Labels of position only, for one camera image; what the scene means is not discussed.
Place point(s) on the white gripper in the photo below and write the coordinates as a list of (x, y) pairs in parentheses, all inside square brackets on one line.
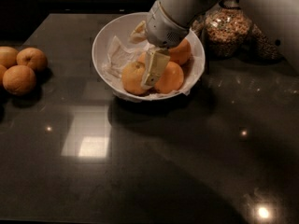
[(163, 28)]

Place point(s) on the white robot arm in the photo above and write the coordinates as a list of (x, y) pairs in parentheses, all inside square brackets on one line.
[(184, 12)]

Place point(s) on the middle orange in bowl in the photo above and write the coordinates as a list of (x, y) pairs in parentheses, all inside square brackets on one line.
[(142, 57)]

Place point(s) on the orange in bowl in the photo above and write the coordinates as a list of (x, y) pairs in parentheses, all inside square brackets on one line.
[(181, 53), (142, 57), (131, 78), (171, 79)]

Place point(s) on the white bowl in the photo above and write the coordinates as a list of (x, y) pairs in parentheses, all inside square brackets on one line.
[(121, 27)]

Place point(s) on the front left orange in bowl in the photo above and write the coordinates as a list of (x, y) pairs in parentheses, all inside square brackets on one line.
[(131, 78)]

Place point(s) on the back right orange in bowl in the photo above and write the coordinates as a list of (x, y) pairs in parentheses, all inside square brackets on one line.
[(181, 53)]

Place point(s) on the front right orange in bowl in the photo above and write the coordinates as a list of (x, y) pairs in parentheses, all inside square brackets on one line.
[(171, 79)]

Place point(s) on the white paper liner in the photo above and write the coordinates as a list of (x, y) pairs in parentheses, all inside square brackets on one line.
[(110, 62)]

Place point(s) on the left glass jar with grains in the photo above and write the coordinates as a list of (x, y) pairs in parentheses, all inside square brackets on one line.
[(198, 25)]

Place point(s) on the glass jar with grains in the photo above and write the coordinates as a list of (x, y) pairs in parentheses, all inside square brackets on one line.
[(198, 25), (226, 27), (261, 46)]

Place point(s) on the middle glass jar with grains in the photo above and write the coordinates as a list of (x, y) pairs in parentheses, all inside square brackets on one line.
[(226, 27)]

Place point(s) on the right glass jar with grains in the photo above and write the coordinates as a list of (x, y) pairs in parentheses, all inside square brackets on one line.
[(261, 46)]

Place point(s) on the orange on table back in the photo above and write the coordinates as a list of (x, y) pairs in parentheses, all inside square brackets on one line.
[(33, 58)]

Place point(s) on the orange on table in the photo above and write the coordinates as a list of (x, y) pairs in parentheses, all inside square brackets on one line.
[(19, 80), (33, 58), (8, 56)]

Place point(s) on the orange on table front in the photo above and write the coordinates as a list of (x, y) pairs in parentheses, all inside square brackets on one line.
[(19, 80)]

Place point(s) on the orange on table far left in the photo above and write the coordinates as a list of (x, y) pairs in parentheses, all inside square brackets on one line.
[(8, 56)]

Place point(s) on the orange at left edge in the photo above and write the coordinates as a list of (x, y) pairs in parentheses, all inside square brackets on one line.
[(2, 71)]

